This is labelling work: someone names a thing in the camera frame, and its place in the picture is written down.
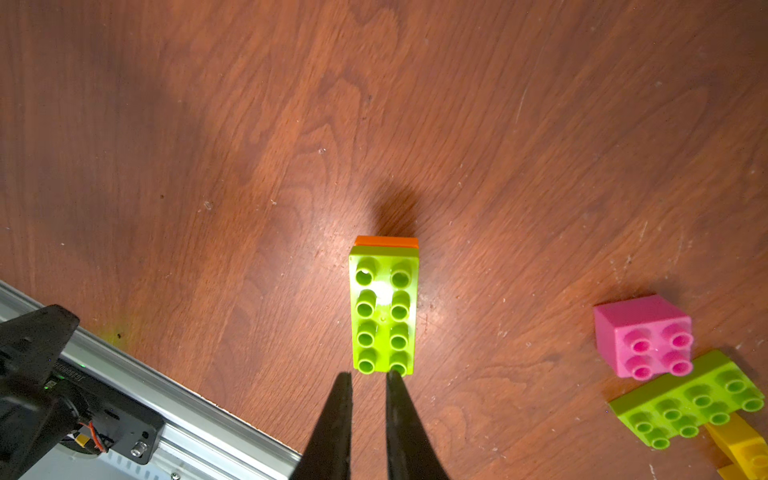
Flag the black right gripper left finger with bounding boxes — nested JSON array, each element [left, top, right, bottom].
[[289, 372, 353, 480]]

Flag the aluminium front rail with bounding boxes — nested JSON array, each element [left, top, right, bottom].
[[1, 285, 300, 479]]

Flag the green 2x4 lego brick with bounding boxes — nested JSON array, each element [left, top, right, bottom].
[[348, 245, 420, 376], [609, 350, 765, 450]]

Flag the orange 2x4 lego brick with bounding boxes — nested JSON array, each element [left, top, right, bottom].
[[354, 236, 419, 249]]

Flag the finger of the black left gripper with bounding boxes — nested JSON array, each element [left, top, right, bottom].
[[1, 305, 79, 479]]

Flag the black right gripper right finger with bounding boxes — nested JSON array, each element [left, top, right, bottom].
[[386, 370, 449, 480]]

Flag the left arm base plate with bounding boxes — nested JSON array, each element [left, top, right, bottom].
[[45, 360, 165, 465]]

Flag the pink 2x2 lego brick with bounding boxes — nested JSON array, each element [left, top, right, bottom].
[[593, 295, 694, 381]]

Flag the yellow lego brick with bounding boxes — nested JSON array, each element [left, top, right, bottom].
[[704, 413, 767, 480]]

